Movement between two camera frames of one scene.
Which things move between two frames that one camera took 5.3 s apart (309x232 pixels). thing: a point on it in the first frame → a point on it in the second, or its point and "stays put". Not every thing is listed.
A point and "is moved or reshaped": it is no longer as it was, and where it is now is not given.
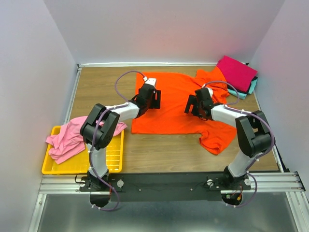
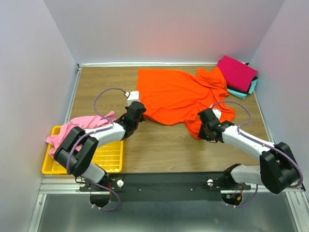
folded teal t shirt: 242,95 stays put
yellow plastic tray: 114,153 stays put
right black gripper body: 199,107 → 203,133
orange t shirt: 175,88 is moved or reshaped
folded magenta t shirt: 240,75 stays put
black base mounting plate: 164,186 stays put
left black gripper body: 147,104 → 142,119
